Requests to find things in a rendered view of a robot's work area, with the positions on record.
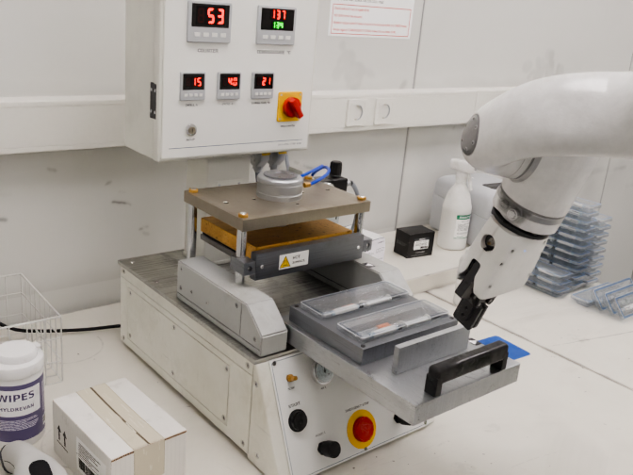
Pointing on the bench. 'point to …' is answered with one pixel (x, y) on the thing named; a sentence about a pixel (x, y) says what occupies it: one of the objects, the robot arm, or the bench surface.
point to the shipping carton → (117, 433)
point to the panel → (325, 416)
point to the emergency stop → (363, 429)
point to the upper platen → (258, 238)
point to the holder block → (360, 353)
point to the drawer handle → (495, 355)
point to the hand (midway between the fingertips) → (470, 311)
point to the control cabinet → (219, 90)
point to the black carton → (413, 241)
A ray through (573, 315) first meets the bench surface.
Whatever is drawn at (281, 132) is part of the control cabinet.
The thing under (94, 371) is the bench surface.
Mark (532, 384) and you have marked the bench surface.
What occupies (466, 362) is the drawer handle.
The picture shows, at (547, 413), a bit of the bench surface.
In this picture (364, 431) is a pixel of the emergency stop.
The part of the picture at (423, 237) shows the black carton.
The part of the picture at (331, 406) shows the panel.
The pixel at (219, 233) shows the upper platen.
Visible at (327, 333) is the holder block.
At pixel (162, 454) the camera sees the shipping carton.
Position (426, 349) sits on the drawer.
